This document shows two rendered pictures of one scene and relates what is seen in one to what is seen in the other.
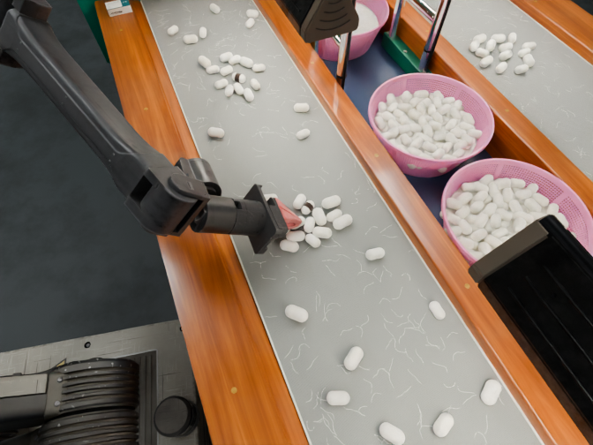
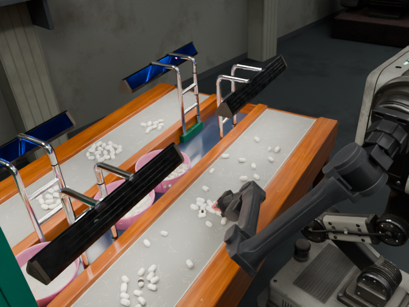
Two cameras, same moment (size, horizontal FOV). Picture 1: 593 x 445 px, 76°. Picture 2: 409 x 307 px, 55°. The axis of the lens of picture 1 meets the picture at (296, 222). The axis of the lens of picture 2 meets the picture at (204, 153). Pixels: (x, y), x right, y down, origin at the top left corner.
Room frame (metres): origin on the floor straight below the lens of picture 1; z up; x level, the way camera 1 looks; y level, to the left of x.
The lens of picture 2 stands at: (1.02, 1.01, 1.85)
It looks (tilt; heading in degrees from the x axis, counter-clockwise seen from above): 34 degrees down; 237
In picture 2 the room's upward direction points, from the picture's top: 4 degrees counter-clockwise
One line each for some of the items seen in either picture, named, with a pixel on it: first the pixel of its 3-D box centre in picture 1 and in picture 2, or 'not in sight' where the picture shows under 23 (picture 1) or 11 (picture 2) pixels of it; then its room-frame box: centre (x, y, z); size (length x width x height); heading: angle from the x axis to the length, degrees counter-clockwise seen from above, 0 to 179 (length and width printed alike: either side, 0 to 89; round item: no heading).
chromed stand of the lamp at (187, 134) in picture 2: not in sight; (177, 97); (0.05, -0.75, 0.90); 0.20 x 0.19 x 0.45; 23
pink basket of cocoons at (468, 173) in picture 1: (505, 228); (164, 172); (0.36, -0.40, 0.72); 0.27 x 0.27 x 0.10
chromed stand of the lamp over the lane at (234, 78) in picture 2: not in sight; (240, 111); (-0.11, -0.38, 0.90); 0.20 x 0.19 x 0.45; 23
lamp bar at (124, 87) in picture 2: not in sight; (161, 64); (0.08, -0.82, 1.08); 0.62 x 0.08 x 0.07; 23
